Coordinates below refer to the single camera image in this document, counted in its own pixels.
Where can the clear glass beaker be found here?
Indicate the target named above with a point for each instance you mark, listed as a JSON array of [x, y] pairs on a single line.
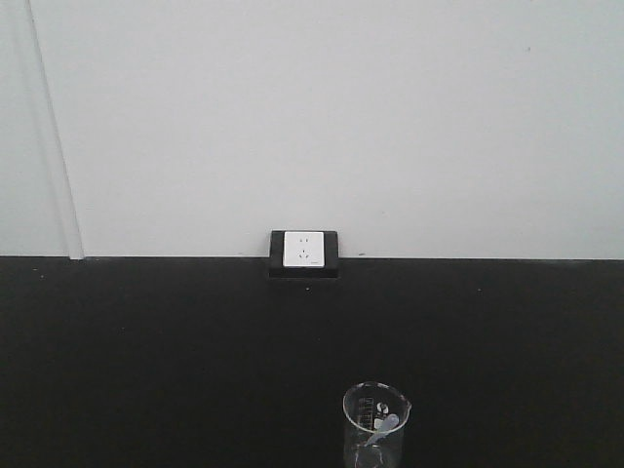
[[364, 406]]

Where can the clear plastic dropper pipette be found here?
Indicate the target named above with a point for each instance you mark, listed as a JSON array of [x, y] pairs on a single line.
[[389, 425]]

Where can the white wall power socket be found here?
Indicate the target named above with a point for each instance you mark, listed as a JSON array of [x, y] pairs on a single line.
[[304, 249]]

